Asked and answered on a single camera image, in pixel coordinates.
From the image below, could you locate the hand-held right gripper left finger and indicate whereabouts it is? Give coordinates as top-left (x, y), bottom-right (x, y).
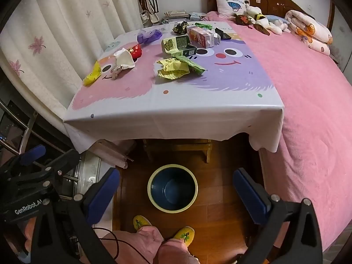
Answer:
top-left (30, 167), bottom-right (121, 264)

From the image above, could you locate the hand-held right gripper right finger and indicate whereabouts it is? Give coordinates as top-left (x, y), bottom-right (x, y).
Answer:
top-left (232, 167), bottom-right (323, 264)

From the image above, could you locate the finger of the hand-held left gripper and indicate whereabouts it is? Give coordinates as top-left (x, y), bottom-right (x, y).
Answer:
top-left (8, 149), bottom-right (81, 196)
top-left (0, 144), bottom-right (47, 180)

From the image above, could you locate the round blue yellow-rimmed bin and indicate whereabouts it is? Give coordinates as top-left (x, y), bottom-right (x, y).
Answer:
top-left (147, 164), bottom-right (198, 214)

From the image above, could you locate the yellow plastic wrapper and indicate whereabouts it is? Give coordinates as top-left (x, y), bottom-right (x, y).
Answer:
top-left (83, 60), bottom-right (102, 86)

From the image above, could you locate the white paper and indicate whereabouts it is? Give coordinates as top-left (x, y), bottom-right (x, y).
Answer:
top-left (111, 48), bottom-right (136, 80)

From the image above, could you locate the red can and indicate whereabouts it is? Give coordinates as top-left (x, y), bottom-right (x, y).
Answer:
top-left (129, 43), bottom-right (143, 60)

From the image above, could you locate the yellow-green paper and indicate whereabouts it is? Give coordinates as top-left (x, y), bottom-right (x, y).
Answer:
top-left (157, 57), bottom-right (190, 80)

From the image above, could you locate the green snack packet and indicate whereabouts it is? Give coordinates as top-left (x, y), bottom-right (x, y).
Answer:
top-left (176, 56), bottom-right (207, 75)

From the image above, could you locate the purple plastic bag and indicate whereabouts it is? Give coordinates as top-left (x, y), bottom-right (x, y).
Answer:
top-left (137, 28), bottom-right (163, 45)

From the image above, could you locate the green cardboard box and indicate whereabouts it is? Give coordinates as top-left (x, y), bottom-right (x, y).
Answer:
top-left (161, 34), bottom-right (198, 59)

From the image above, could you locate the black paper box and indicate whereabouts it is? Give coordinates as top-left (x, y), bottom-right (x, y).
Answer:
top-left (214, 27), bottom-right (232, 40)

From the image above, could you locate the orange red snack packet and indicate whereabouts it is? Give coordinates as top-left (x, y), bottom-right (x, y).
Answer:
top-left (186, 25), bottom-right (222, 48)

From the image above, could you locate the camouflage wrapper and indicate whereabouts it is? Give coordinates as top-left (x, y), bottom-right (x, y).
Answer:
top-left (172, 21), bottom-right (189, 35)

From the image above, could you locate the person's left hand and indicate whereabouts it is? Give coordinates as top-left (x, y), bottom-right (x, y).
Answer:
top-left (24, 217), bottom-right (37, 253)

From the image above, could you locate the metal rack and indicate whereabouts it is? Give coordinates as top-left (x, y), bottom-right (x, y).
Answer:
top-left (0, 99), bottom-right (37, 154)

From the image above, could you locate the silver metal tub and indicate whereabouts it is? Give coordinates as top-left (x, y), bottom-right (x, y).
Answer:
top-left (59, 151), bottom-right (110, 201)

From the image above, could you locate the yellow embroidered slipper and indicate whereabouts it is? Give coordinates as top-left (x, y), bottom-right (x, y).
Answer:
top-left (133, 215), bottom-right (153, 233)
top-left (172, 226), bottom-right (195, 246)

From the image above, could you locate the person's left leg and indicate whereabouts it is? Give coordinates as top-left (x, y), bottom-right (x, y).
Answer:
top-left (82, 227), bottom-right (165, 264)

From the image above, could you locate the person's leg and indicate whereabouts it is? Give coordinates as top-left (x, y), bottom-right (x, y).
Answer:
top-left (82, 227), bottom-right (165, 264)
top-left (158, 239), bottom-right (200, 264)

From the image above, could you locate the wooden stool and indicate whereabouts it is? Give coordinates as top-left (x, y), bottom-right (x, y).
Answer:
top-left (142, 139), bottom-right (213, 163)

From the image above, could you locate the person's right leg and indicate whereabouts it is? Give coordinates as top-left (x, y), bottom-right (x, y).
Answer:
top-left (158, 239), bottom-right (200, 264)

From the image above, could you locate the pink bed blanket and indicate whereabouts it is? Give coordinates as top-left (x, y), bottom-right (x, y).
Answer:
top-left (206, 11), bottom-right (352, 253)

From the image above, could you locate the cartoon printed tablecloth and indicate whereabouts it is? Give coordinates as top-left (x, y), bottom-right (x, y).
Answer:
top-left (63, 20), bottom-right (285, 153)

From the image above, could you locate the white floral curtain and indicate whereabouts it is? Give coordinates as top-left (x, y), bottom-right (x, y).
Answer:
top-left (0, 0), bottom-right (143, 132)

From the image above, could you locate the cream handbag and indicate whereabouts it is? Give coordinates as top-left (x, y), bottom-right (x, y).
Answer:
top-left (139, 9), bottom-right (160, 25)

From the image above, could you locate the white plush toy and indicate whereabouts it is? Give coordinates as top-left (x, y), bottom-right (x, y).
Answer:
top-left (264, 18), bottom-right (291, 36)

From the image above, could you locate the brown wooden coat stand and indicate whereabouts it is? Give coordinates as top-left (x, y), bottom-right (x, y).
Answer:
top-left (134, 0), bottom-right (143, 29)

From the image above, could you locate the folded pink printed quilt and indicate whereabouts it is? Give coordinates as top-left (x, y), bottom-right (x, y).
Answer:
top-left (284, 9), bottom-right (333, 56)

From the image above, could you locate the brown leaf plush toy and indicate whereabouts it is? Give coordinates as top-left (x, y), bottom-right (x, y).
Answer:
top-left (234, 14), bottom-right (271, 36)

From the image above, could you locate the stack of books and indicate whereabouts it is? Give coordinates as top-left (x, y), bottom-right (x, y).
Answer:
top-left (162, 10), bottom-right (190, 24)

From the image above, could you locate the bee plush toy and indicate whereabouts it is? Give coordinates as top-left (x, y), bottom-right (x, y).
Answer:
top-left (246, 4), bottom-right (275, 26)

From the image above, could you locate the light blue box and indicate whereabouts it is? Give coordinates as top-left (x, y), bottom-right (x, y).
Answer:
top-left (188, 11), bottom-right (208, 21)

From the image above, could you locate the pink white printed pillow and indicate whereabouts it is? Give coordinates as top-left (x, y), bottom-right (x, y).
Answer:
top-left (214, 0), bottom-right (251, 18)

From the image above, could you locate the brown wooden headboard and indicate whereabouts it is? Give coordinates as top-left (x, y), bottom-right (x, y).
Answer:
top-left (205, 0), bottom-right (336, 31)

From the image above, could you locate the black cable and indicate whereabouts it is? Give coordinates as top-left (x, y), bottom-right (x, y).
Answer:
top-left (92, 227), bottom-right (154, 264)

